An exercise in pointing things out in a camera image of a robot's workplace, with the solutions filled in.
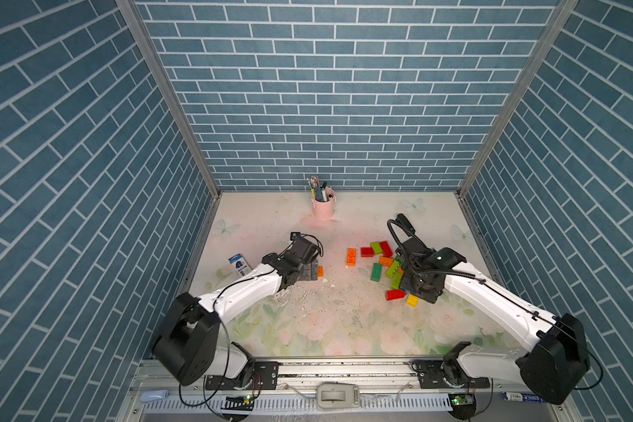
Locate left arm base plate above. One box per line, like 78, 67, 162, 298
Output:
205, 360, 280, 391

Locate red lego brick bottom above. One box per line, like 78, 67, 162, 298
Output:
385, 289, 406, 302

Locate lime lego brick middle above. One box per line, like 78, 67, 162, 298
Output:
385, 260, 401, 279

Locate small red lego brick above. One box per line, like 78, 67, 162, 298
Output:
360, 247, 376, 258

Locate lime lego brick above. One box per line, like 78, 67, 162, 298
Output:
371, 242, 383, 255
390, 272, 403, 290
385, 260, 401, 279

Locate white handheld device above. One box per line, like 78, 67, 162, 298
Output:
316, 383, 360, 411

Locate black stapler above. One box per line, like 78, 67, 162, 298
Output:
396, 214, 416, 236

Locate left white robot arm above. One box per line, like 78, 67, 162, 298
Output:
152, 232, 324, 388

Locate dark green lego brick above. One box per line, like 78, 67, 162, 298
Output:
370, 263, 383, 282

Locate orange lego brick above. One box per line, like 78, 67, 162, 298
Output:
346, 248, 357, 267
379, 256, 394, 267

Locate pens in cup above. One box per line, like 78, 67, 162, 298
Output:
308, 176, 329, 202

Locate lime lego brick lower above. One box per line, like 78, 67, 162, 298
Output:
390, 272, 403, 290

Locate pink pen cup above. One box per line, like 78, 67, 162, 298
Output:
311, 187, 336, 221

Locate blue white marker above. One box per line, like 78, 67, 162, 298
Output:
502, 391, 546, 404

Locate lime lego brick top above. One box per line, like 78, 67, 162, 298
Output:
371, 242, 383, 255

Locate white blue small box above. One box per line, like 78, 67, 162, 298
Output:
229, 253, 252, 276

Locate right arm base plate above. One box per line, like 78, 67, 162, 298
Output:
411, 360, 491, 390

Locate red lego brick top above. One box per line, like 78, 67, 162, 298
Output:
380, 241, 394, 258

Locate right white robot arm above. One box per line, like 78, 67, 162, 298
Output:
397, 238, 591, 404

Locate yellow lego brick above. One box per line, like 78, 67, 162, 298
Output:
406, 295, 420, 308

